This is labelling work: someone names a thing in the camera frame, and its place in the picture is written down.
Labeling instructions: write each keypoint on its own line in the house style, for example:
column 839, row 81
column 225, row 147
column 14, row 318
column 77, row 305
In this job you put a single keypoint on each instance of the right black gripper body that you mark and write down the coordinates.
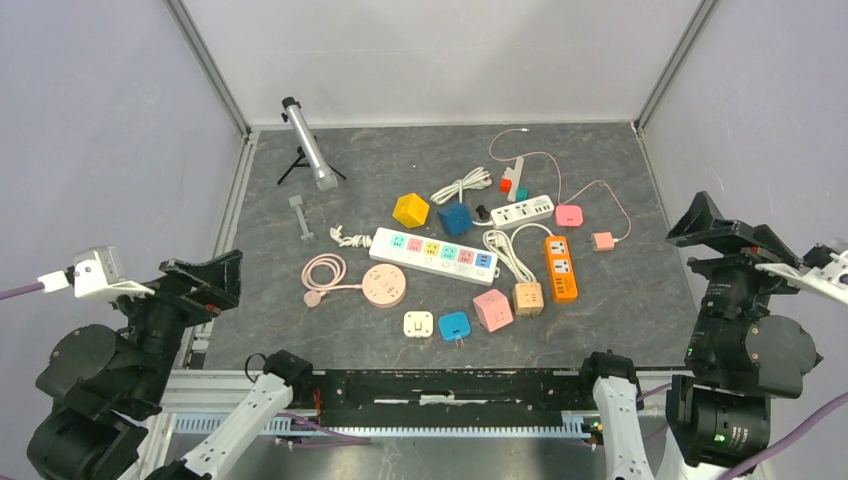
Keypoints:
column 737, row 286

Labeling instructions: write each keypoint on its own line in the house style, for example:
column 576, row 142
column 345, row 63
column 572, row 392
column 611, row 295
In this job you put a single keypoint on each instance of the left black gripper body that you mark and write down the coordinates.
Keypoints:
column 161, row 318

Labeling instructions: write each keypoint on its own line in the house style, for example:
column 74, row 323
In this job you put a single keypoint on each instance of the tan dragon cube socket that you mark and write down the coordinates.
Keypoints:
column 527, row 299

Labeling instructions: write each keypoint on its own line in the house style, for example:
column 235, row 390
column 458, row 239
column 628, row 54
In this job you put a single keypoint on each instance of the white plug adapter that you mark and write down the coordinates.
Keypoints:
column 418, row 324

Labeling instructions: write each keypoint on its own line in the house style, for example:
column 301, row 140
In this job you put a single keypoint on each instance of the yellow cube socket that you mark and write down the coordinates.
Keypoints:
column 411, row 211

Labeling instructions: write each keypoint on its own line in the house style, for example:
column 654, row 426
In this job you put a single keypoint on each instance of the pink cube socket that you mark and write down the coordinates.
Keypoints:
column 493, row 310

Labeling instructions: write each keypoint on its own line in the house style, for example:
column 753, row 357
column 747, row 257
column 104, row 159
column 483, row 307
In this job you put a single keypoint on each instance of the light blue plug adapter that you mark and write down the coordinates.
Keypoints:
column 454, row 327

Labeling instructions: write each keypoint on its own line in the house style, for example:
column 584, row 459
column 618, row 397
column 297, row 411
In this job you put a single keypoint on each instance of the dark blue cube socket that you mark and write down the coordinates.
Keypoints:
column 455, row 219

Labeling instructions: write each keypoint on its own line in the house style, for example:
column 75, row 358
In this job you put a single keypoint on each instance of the pink plug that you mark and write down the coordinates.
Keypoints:
column 568, row 215

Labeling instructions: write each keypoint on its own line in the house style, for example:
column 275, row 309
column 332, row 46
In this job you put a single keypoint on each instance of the pink round socket base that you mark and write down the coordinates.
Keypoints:
column 384, row 285

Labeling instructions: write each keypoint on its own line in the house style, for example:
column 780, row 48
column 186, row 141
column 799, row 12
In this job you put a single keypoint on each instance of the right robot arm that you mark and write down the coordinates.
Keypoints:
column 740, row 356

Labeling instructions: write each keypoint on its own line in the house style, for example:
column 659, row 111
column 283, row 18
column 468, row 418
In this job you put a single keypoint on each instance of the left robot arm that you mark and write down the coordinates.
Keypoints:
column 105, row 383

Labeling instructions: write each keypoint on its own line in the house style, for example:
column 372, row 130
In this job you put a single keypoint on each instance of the narrow white socket strip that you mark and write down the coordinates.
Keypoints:
column 513, row 175

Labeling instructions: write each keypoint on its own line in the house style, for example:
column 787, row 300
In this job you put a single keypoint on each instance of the red plug adapter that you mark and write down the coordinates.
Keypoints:
column 507, row 186

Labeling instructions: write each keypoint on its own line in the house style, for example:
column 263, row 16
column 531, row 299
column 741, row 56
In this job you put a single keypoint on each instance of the orange power strip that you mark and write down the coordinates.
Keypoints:
column 560, row 270

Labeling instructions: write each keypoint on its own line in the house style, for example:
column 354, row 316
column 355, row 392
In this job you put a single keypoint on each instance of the silver telescope on tripod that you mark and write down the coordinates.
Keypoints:
column 310, row 155

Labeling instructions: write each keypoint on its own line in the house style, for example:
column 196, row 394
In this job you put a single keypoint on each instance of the small white power strip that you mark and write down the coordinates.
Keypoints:
column 522, row 212

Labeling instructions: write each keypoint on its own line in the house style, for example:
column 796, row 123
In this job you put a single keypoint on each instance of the long white power strip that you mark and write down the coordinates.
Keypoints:
column 438, row 257

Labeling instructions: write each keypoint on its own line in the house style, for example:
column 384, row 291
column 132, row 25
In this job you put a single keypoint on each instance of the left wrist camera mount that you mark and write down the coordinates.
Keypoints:
column 95, row 274

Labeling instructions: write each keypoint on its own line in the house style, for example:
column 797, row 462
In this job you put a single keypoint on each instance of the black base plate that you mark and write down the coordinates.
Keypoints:
column 413, row 398

